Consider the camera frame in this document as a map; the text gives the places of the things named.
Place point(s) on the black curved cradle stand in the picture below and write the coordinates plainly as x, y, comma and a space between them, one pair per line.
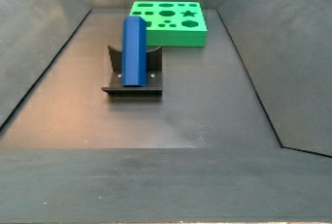
153, 73

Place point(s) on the green shape sorter board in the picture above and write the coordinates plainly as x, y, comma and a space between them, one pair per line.
174, 23

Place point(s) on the blue hexagonal prism block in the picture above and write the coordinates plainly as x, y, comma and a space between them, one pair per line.
134, 52

